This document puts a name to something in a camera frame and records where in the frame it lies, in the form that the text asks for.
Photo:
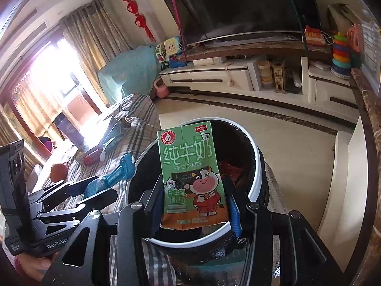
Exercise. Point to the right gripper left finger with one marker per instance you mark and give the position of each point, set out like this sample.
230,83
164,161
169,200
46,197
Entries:
104,245

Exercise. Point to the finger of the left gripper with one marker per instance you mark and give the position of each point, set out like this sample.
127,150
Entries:
60,191
96,202

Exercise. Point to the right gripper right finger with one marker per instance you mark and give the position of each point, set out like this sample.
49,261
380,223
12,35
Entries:
303,257

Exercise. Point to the green milk carton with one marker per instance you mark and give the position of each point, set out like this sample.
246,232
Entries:
193,190

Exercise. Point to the red snack bag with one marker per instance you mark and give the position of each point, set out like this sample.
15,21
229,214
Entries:
234,173

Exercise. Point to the white round trash bin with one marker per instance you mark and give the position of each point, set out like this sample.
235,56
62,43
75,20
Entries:
226,134

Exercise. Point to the person's left hand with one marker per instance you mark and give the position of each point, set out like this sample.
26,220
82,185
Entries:
34,267

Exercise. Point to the red apple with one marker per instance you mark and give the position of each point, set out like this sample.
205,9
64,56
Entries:
58,172

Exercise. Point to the black phone on gripper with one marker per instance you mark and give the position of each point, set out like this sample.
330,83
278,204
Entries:
14,196

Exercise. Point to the children's picture book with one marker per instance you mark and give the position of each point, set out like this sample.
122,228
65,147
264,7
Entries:
95,135

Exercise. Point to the purple water bottle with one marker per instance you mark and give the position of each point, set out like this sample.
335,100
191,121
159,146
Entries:
69,130

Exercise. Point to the teal cloth covered furniture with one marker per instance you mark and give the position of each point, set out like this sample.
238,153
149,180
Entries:
132,72

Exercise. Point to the right beige curtain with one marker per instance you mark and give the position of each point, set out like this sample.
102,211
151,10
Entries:
97,35

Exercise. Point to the white tv cabinet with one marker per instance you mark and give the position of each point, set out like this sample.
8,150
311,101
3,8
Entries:
311,85

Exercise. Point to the red hanging heart decoration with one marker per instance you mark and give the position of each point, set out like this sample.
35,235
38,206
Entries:
140,20

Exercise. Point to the black flat screen television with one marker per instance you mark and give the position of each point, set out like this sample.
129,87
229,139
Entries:
206,20

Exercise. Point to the rainbow stacking ring toy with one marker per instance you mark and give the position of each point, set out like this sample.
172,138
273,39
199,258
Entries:
341,62

